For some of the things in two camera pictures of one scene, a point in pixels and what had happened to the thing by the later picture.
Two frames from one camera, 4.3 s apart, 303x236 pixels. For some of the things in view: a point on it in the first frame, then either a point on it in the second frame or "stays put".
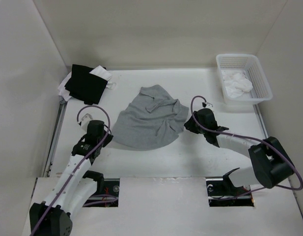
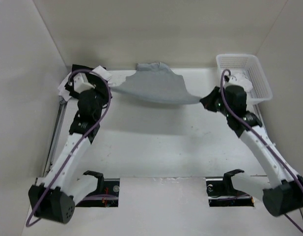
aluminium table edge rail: [62, 109] stays put
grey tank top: [152, 119] to [156, 81]
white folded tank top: [99, 71] stays put
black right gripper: [189, 125] to [207, 101]
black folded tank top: [85, 86] stays put
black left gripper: [109, 137] to [99, 93]
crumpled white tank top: [235, 84] stays put
